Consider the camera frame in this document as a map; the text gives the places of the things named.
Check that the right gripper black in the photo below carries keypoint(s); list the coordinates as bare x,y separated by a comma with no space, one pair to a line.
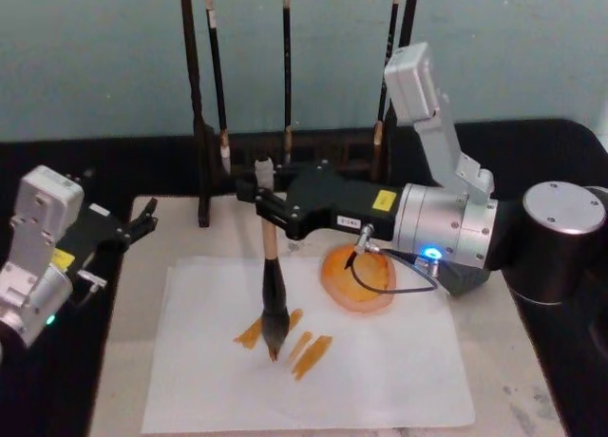
342,199

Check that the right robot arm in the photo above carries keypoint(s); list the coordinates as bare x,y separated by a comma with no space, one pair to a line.
442,218

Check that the hanging thin black brush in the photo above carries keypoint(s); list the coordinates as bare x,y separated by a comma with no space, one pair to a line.
287,52

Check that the white paper sheet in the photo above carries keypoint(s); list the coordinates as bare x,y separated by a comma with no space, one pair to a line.
380,361

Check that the black table cloth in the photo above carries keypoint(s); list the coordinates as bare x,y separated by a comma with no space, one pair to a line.
71,389

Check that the hanging brush white tip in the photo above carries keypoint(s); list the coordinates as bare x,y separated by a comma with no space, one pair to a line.
216,52

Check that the hanging brush brown tip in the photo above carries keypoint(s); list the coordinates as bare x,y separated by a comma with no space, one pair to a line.
389,52

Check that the beige felt mat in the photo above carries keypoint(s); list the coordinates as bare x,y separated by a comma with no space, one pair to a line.
489,361

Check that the orange paint dish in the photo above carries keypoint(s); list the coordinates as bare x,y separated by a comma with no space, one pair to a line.
342,290

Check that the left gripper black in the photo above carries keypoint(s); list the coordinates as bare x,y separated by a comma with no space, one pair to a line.
97,233

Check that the dark wooden brush rack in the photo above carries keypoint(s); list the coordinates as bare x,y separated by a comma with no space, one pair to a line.
195,100

